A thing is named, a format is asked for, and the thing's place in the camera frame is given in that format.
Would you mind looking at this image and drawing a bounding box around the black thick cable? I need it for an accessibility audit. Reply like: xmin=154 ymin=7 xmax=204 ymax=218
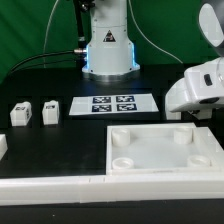
xmin=7 ymin=49 xmax=84 ymax=77

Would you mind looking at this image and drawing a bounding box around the white square table top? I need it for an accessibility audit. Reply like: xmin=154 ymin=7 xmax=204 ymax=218
xmin=106 ymin=123 xmax=222 ymax=176

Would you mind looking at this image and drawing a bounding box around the white front fence wall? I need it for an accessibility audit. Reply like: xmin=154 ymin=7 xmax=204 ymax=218
xmin=0 ymin=172 xmax=224 ymax=206

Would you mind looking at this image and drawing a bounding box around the white block left edge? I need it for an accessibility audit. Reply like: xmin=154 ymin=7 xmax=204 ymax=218
xmin=0 ymin=134 xmax=8 ymax=160

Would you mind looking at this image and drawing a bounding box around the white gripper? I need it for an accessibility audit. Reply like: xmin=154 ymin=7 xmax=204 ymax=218
xmin=165 ymin=57 xmax=224 ymax=120

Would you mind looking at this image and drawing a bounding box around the grey thin cable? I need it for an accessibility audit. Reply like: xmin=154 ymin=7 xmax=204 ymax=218
xmin=43 ymin=0 xmax=61 ymax=69

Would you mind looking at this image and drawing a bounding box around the white marker sheet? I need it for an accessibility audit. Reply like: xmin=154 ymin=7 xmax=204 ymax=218
xmin=69 ymin=94 xmax=158 ymax=116

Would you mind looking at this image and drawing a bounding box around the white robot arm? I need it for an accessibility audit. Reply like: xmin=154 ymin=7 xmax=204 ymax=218
xmin=82 ymin=0 xmax=224 ymax=119

